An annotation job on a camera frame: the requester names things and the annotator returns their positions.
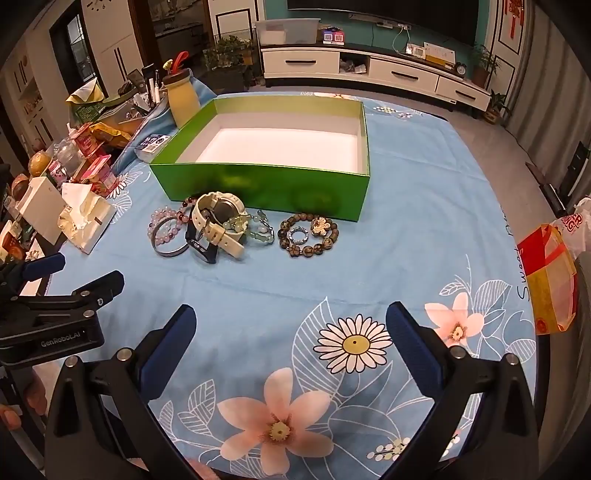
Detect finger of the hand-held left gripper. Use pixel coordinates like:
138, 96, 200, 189
0, 252, 66, 301
18, 271, 126, 320

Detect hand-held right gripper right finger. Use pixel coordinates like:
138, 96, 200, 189
385, 302, 539, 480

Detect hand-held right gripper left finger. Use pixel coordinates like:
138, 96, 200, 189
44, 304, 197, 480

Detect silver metal bangle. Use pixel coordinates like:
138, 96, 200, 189
154, 220, 191, 258

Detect dark blue wrist watch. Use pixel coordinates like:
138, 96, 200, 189
184, 222, 218, 264

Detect pink bead bracelet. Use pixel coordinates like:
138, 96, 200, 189
148, 207, 191, 246

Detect cream wrist watch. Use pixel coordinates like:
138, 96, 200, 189
191, 191, 248, 262

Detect dark red bead bracelet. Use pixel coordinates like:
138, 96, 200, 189
177, 197, 200, 223

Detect pale green bead bracelet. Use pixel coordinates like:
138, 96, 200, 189
222, 209, 276, 246

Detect clear crystal bracelet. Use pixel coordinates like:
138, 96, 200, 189
287, 226, 314, 248

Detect brown bead bracelet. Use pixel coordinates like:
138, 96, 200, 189
277, 213, 339, 258

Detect green cardboard box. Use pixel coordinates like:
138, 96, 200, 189
148, 95, 372, 223

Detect person's left hand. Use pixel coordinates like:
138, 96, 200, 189
0, 367, 48, 431

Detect white cardboard box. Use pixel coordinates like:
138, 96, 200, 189
17, 175, 68, 246

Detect tissue pack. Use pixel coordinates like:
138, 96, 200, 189
59, 182, 117, 254

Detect red snack packets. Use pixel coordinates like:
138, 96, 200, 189
69, 126, 120, 195

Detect blue floral tablecloth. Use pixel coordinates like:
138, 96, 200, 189
45, 90, 540, 480

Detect red and yellow bag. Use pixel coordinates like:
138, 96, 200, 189
516, 223, 581, 336

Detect green and yellow package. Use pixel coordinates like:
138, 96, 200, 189
65, 78, 108, 121

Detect yellow bottle with brown lid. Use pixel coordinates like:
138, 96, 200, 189
161, 69, 201, 128

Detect white plastic bag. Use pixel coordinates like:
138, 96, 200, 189
551, 196, 591, 260

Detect dark chair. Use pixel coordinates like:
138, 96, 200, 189
525, 138, 591, 214

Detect small potted plant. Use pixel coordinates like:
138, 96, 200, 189
484, 89, 512, 126

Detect large potted plant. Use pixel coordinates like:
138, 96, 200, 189
202, 36, 256, 90

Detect white television cabinet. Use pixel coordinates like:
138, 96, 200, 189
260, 43, 493, 112

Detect tall potted plant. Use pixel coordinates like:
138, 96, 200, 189
472, 43, 502, 89

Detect clear plastic storage box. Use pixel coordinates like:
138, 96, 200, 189
255, 18, 321, 46

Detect black television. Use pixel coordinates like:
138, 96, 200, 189
286, 0, 482, 34

